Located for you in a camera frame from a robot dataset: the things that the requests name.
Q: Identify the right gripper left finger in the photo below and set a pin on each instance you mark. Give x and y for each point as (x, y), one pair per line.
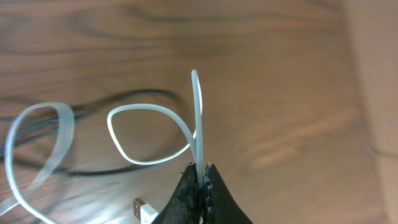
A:
(183, 206)

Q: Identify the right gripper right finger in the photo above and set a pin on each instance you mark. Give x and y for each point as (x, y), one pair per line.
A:
(221, 207)

